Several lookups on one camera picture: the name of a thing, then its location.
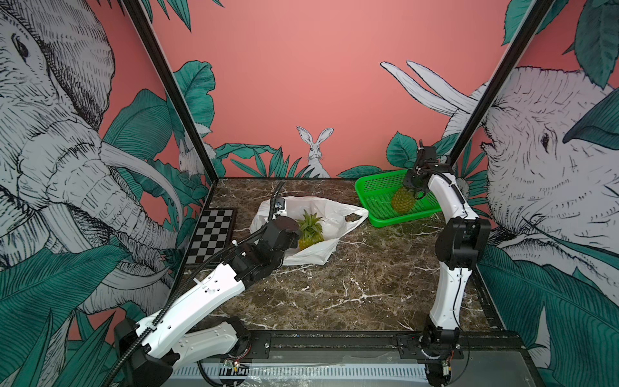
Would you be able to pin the black frame post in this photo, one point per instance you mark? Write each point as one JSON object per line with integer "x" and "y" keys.
{"x": 142, "y": 25}
{"x": 525, "y": 32}

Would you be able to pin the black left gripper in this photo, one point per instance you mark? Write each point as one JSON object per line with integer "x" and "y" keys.
{"x": 294, "y": 240}

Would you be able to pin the black right frame post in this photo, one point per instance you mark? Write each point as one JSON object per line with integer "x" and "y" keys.
{"x": 525, "y": 32}

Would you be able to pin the yellow ripe pineapple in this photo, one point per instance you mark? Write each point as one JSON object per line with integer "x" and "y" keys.
{"x": 311, "y": 230}

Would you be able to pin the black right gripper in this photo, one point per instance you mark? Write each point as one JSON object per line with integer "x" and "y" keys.
{"x": 408, "y": 179}

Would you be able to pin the green plastic mesh basket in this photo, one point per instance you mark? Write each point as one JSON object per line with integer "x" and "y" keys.
{"x": 376, "y": 192}

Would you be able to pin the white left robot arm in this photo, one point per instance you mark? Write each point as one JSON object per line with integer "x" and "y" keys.
{"x": 150, "y": 349}

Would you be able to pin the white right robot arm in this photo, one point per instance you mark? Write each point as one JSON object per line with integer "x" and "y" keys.
{"x": 459, "y": 247}

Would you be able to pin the greenish brown pineapple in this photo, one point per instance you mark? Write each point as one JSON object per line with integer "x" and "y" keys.
{"x": 403, "y": 200}

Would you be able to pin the black left frame post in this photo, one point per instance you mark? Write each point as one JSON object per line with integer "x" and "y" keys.
{"x": 142, "y": 25}

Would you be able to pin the white slotted cable duct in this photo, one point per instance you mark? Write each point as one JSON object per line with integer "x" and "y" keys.
{"x": 354, "y": 372}

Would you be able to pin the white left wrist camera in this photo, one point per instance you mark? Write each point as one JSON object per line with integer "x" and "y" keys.
{"x": 278, "y": 208}

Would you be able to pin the white plastic bag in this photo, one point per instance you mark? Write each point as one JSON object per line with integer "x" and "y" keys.
{"x": 323, "y": 223}

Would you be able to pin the black white checkerboard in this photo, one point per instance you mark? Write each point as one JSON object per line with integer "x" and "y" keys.
{"x": 212, "y": 234}

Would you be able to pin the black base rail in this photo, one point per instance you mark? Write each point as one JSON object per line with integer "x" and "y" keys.
{"x": 408, "y": 345}

